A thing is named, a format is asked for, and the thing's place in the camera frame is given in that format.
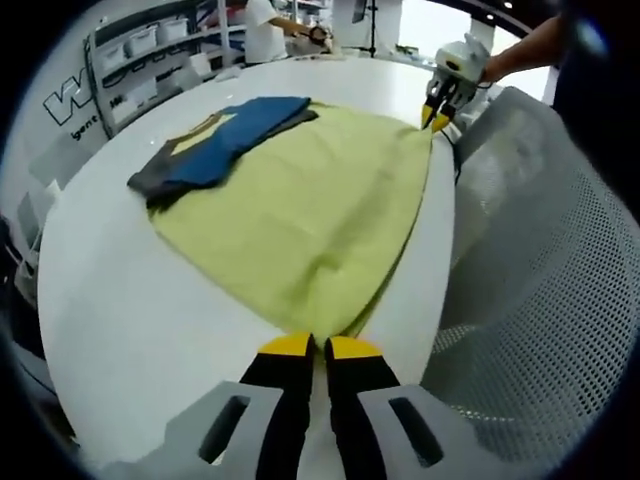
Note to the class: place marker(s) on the white chair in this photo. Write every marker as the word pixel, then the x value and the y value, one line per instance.
pixel 37 225

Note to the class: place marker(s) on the white storage bin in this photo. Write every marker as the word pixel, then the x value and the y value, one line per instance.
pixel 141 41
pixel 111 56
pixel 173 30

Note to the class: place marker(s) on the person's dark clothing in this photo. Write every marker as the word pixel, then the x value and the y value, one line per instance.
pixel 600 75

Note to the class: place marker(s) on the black tripod stand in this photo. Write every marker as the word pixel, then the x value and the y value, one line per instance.
pixel 369 25

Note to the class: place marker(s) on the grey mesh office chair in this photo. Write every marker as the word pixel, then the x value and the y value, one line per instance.
pixel 540 275

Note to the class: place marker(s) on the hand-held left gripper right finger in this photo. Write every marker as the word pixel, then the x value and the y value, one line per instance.
pixel 360 390

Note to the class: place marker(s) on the yellow garment grey blue sleeves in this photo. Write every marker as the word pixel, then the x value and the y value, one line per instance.
pixel 310 210

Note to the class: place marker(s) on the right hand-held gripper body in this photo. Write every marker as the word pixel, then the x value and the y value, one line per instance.
pixel 462 65

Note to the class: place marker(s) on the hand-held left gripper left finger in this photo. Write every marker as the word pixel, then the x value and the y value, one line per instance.
pixel 280 390

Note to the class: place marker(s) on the grey metal shelf unit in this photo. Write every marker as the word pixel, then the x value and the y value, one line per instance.
pixel 150 75

